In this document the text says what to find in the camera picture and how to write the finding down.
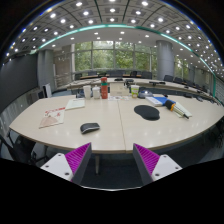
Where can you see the plain white paper cup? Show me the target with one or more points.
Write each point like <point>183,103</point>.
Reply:
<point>87,92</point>

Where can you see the red and white fan booklet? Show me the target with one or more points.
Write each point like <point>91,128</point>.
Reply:
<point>52,117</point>

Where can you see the white cardboard box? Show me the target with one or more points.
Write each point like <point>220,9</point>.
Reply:
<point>118,89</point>

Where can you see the red bottle with green band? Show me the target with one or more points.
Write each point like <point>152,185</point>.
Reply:
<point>104,89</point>

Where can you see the dark office chairs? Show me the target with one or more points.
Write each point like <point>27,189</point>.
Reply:
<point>168,78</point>

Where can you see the black mouse pad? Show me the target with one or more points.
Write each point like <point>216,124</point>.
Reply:
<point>147,112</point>

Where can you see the blue and white book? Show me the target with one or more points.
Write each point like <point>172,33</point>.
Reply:
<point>158,100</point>

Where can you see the colourful printed leaflet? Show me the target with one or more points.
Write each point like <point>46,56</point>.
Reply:
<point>117,98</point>

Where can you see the green printed paper cup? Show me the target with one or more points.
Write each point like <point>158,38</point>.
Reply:
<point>134,91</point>

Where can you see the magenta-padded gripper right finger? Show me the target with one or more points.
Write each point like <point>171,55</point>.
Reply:
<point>146,160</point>

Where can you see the black desk microphone console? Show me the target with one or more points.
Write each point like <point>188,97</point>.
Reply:
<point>145,94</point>

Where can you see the ceiling lights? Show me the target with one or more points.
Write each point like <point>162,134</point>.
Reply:
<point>112,10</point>

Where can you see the white lidded mug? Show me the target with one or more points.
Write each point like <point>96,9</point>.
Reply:
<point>96,93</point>

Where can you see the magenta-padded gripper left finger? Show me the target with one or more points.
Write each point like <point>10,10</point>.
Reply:
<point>77,159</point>

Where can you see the black computer mouse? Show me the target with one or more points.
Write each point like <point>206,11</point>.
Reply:
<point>89,128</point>

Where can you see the white paper document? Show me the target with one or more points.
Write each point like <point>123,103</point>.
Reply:
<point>75,104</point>

